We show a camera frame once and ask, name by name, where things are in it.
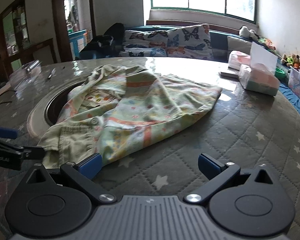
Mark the dark wooden display cabinet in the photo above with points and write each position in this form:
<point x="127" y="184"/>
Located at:
<point x="17" y="52"/>

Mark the pile of small toys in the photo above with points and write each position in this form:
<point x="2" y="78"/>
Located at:
<point x="293" y="60"/>

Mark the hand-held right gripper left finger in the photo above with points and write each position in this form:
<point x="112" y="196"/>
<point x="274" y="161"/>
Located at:
<point x="91" y="166"/>

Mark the green patterned shirt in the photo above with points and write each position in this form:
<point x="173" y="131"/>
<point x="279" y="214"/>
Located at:
<point x="140" y="110"/>

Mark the black cloth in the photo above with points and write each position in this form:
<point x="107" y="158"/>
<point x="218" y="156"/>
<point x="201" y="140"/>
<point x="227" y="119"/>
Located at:
<point x="116" y="30"/>

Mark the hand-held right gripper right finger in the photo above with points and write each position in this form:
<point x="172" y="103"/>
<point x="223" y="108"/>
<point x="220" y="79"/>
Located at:
<point x="208" y="165"/>

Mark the clear plastic container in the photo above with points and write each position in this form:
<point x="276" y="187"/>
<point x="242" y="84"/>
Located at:
<point x="27" y="70"/>

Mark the round metal table insert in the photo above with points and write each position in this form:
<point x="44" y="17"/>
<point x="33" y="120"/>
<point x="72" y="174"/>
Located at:
<point x="36" y="120"/>

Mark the grey plain cushion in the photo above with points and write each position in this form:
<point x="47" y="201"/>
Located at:
<point x="237" y="45"/>

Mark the white paper box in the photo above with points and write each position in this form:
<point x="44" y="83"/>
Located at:
<point x="262" y="55"/>

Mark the green and pink tissue pack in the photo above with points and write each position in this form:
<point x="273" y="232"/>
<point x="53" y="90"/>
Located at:
<point x="260" y="82"/>

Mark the green bowl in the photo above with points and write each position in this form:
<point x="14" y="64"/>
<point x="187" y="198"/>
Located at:
<point x="280" y="73"/>

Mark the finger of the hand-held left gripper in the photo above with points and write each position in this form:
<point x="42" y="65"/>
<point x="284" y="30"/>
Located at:
<point x="5" y="133"/>
<point x="32" y="153"/>

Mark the blue cabinet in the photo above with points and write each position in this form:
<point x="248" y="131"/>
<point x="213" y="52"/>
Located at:
<point x="77" y="42"/>

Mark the butterfly print cushion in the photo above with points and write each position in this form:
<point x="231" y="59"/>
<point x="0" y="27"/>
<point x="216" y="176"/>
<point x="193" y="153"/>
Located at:
<point x="190" y="41"/>
<point x="145" y="42"/>

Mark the black bag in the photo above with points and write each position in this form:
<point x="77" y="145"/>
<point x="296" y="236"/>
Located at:
<point x="97" y="48"/>

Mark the flat grey book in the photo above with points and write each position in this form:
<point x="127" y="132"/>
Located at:
<point x="227" y="74"/>

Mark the dark wooden door frame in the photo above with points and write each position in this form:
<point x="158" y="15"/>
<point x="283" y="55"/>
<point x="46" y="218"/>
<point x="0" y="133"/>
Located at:
<point x="58" y="17"/>

